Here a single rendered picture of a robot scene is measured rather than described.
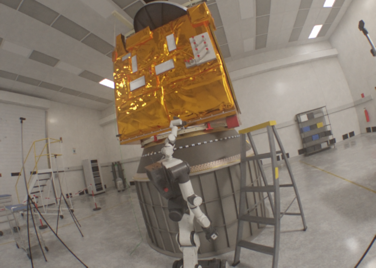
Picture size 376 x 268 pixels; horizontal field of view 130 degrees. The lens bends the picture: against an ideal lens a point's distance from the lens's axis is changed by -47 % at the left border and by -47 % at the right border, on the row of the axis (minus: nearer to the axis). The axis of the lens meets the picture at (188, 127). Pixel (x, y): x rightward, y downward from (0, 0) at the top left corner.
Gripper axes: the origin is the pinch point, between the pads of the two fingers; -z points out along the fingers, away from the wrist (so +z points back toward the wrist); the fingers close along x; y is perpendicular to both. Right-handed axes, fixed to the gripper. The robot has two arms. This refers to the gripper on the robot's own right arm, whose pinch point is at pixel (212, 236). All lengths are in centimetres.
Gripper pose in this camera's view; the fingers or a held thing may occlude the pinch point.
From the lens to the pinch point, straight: 165.3
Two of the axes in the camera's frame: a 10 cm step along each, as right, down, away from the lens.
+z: -4.3, -8.8, -1.8
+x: 7.6, -4.6, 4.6
